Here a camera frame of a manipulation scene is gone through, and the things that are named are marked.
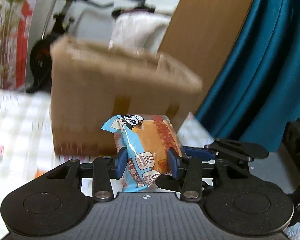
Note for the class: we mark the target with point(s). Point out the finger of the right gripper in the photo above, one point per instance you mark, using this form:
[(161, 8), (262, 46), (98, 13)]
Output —
[(229, 150), (170, 183)]

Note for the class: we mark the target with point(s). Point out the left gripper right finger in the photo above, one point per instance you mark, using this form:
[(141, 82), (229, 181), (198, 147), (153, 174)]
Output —
[(189, 171)]

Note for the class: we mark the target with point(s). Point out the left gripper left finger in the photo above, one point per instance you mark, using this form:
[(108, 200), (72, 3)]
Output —
[(101, 171)]

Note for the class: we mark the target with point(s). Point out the blue bread cake packet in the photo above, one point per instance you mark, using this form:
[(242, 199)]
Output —
[(147, 139)]

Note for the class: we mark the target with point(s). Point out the orange cracker pack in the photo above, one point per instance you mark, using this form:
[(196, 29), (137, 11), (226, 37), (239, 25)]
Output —
[(39, 173)]

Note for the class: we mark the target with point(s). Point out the teal curtain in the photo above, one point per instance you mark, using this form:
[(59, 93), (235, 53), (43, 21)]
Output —
[(258, 89)]

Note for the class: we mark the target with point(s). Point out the cardboard box with plastic liner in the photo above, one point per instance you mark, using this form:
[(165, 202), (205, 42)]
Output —
[(92, 82)]

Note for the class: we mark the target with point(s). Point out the black exercise bike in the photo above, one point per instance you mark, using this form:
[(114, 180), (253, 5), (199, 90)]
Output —
[(54, 27)]

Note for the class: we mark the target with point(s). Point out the wooden headboard panel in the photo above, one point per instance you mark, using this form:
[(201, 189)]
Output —
[(201, 35)]

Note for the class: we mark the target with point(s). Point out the white quilted blanket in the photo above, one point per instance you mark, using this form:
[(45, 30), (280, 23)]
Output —
[(136, 30)]

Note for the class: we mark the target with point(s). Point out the black garment on blanket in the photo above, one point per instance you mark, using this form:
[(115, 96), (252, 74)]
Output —
[(117, 12)]

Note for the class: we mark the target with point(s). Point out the printed garden backdrop curtain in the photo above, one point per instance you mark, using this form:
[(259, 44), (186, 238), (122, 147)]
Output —
[(15, 22)]

